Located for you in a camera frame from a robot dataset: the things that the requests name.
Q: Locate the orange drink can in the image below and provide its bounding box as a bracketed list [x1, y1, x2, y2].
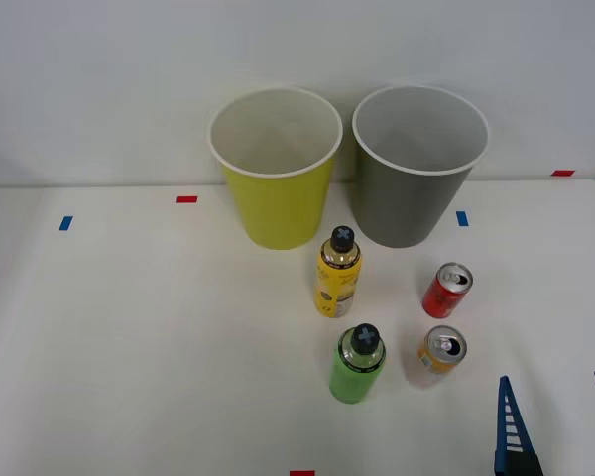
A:
[416, 324, 468, 386]

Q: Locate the red drink can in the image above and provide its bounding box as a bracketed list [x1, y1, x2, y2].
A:
[421, 262, 475, 319]

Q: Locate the green label plastic bottle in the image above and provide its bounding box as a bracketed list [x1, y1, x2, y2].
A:
[328, 322, 388, 405]

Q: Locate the yellow label plastic bottle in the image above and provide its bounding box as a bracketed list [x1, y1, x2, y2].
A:
[313, 225, 364, 319]

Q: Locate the grey plastic waste bin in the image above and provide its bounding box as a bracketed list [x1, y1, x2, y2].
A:
[351, 84, 491, 249]

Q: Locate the yellow-green plastic waste bin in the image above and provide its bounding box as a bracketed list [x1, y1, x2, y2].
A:
[207, 86, 344, 251]

